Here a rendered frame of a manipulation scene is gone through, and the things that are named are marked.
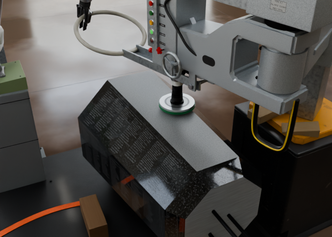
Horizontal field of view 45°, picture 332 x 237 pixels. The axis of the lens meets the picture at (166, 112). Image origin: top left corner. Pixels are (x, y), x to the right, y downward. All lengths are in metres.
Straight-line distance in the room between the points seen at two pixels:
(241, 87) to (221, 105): 2.25
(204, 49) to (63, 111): 2.39
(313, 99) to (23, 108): 1.87
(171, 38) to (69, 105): 2.26
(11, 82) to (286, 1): 1.87
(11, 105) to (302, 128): 1.86
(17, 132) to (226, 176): 1.58
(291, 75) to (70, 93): 3.04
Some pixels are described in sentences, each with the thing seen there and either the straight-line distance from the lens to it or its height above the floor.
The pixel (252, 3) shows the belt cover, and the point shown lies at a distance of 1.68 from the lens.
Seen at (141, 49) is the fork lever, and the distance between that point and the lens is 2.62.
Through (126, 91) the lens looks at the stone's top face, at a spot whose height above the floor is 0.83.
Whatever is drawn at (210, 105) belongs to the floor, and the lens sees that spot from 4.10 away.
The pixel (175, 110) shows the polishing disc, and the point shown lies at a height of 0.87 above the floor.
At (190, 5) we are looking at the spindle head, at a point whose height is 1.48.
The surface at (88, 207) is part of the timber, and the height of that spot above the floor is 0.13.
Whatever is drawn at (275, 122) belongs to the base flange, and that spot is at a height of 0.78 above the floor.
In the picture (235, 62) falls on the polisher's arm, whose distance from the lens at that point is 1.88.
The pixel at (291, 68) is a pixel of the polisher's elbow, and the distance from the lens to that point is 1.73.
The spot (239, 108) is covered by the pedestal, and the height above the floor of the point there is 0.74.
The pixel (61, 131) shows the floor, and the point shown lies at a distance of 3.80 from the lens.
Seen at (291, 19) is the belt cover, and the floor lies 1.60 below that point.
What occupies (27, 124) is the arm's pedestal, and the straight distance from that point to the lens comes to 2.96.
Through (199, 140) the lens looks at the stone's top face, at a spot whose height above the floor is 0.83.
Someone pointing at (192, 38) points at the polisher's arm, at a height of 1.36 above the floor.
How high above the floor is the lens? 2.09
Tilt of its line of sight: 32 degrees down
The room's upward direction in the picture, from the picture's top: straight up
